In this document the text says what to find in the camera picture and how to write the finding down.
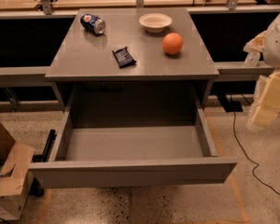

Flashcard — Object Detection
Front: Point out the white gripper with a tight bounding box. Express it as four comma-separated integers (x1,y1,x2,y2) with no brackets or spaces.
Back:
244,31,280,127

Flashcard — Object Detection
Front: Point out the dark blue rxbar wrapper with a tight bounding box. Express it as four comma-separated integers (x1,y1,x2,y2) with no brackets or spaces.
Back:
112,47,136,68

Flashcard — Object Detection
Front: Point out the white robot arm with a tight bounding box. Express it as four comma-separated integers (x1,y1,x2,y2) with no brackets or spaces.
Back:
244,13,280,130

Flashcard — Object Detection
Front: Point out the grey cabinet with top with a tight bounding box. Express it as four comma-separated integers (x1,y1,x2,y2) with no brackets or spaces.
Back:
45,8,218,119

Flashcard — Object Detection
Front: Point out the open grey top drawer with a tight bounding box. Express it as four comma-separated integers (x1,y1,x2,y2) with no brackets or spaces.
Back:
28,87,238,189

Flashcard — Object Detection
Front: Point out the orange fruit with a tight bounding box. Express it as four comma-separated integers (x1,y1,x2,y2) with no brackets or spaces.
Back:
162,33,183,55

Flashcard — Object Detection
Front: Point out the white paper bowl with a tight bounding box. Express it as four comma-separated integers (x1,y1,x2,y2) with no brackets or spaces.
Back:
139,13,172,34

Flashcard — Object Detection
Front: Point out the blue soda can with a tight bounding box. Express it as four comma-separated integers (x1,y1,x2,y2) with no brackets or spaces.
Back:
80,13,105,35

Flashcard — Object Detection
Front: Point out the cardboard box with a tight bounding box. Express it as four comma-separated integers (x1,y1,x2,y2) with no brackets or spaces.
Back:
0,123,35,221

